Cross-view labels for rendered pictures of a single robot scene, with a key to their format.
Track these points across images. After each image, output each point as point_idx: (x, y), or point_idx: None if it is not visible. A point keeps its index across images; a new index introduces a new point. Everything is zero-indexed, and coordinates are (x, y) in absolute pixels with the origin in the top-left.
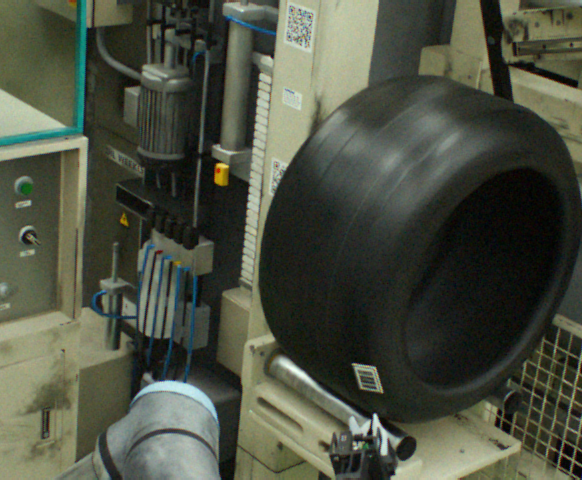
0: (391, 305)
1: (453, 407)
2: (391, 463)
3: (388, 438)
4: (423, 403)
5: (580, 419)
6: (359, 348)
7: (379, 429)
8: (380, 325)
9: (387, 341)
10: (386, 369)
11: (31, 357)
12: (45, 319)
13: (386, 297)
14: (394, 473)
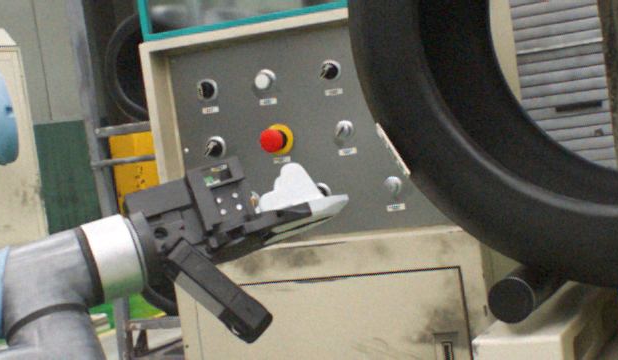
0: (381, 17)
1: (614, 244)
2: (252, 217)
3: (306, 201)
4: (521, 216)
5: None
6: (372, 99)
7: (235, 160)
8: (371, 51)
9: (392, 80)
10: (409, 133)
11: (416, 268)
12: (446, 229)
13: (369, 3)
14: (245, 230)
